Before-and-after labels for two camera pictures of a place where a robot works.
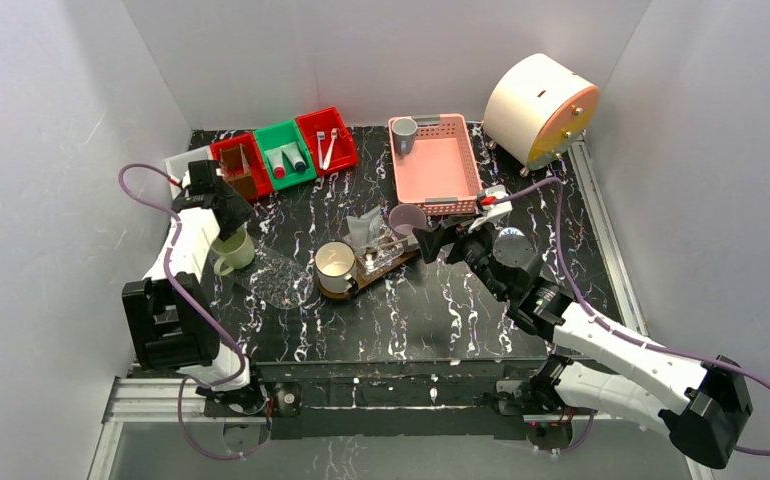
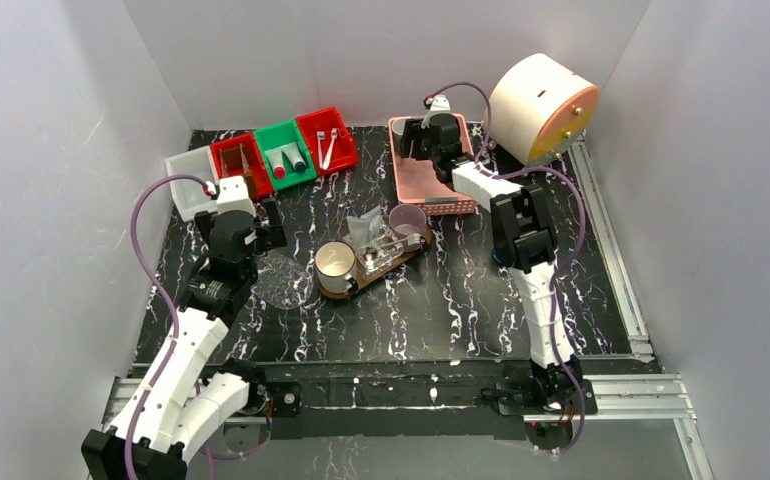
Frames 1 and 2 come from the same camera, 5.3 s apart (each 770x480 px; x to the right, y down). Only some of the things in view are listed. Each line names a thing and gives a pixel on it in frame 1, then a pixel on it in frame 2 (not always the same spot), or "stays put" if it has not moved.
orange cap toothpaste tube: x=359 y=228 stays put
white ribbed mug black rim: x=335 y=262 stays put
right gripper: x=452 y=237 -> x=421 y=137
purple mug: x=403 y=219 stays put
